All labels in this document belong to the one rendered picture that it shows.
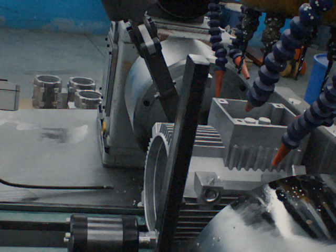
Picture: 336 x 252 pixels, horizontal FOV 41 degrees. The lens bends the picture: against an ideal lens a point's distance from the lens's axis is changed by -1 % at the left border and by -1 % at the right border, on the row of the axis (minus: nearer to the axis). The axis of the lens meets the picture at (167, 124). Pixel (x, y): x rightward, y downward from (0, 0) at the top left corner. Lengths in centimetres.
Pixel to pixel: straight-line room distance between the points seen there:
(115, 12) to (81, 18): 558
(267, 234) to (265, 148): 26
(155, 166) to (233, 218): 33
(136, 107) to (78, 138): 46
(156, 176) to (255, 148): 20
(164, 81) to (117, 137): 50
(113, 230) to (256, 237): 19
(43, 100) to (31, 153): 197
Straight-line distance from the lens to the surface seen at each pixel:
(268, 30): 60
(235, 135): 63
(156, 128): 71
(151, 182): 77
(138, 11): 62
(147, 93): 86
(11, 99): 86
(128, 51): 106
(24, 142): 127
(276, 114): 74
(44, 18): 613
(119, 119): 111
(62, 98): 321
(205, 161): 64
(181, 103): 49
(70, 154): 122
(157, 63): 63
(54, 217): 77
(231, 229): 45
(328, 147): 67
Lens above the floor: 136
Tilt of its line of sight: 22 degrees down
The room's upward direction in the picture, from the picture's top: 10 degrees clockwise
